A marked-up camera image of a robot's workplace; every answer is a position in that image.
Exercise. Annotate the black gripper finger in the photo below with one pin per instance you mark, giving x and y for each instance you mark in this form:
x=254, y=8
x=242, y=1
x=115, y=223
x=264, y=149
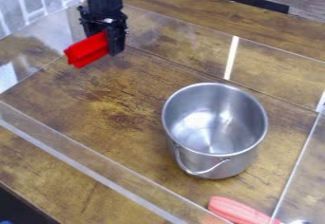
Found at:
x=92, y=27
x=117, y=39

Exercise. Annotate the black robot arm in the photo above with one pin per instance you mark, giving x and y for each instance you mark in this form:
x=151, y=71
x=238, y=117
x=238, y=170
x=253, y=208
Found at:
x=105, y=7

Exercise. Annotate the black wall strip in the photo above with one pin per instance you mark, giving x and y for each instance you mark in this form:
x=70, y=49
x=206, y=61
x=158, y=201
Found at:
x=264, y=4

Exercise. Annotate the silver metal pot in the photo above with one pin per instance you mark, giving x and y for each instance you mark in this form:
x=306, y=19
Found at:
x=216, y=123

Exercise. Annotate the clear acrylic right barrier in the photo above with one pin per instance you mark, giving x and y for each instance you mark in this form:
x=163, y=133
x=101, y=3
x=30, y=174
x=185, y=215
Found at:
x=301, y=204

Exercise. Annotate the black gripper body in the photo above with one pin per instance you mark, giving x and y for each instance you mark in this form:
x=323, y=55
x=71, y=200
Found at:
x=117, y=19

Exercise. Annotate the clear acrylic barrier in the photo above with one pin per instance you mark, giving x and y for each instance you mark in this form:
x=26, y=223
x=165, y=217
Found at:
x=155, y=198
x=301, y=204

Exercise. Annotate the orange handled tool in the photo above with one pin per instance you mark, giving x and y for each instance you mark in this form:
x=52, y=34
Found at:
x=237, y=212

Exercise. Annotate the red plastic block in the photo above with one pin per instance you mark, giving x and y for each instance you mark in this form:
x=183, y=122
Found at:
x=88, y=50

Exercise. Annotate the clear acrylic front barrier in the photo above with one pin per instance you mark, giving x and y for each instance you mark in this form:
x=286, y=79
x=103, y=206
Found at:
x=155, y=198

